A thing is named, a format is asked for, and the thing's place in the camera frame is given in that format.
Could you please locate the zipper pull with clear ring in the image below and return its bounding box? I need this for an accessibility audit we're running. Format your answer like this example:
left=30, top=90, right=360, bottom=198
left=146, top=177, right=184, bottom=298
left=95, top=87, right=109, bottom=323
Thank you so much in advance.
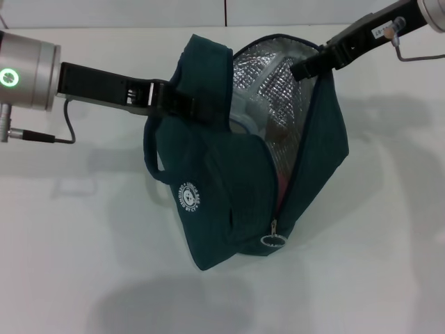
left=259, top=218, right=286, bottom=248

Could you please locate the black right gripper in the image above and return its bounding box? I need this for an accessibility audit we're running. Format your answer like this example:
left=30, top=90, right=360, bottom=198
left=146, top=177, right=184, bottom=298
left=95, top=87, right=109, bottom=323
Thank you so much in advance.
left=291, top=0, right=427, bottom=83

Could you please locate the dark teal insulated lunch bag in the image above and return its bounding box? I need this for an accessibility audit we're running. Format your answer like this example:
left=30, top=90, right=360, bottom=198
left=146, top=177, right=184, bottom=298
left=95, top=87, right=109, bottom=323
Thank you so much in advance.
left=144, top=33, right=350, bottom=271

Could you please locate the pink peach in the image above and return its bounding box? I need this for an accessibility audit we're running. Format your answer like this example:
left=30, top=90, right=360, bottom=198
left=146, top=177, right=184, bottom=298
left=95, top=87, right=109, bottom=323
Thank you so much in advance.
left=276, top=173, right=291, bottom=206

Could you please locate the clear food container blue seal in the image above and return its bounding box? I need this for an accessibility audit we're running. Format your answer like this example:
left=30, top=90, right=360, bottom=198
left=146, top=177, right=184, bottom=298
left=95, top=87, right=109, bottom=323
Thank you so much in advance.
left=229, top=99, right=265, bottom=136

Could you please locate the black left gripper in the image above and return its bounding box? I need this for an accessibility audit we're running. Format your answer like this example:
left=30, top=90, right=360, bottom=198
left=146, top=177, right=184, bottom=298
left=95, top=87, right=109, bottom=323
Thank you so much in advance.
left=57, top=61, right=227, bottom=122

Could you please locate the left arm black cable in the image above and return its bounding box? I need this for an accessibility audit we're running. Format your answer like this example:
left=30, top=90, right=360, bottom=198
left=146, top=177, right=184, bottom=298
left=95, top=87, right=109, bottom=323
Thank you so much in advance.
left=8, top=99, right=76, bottom=144

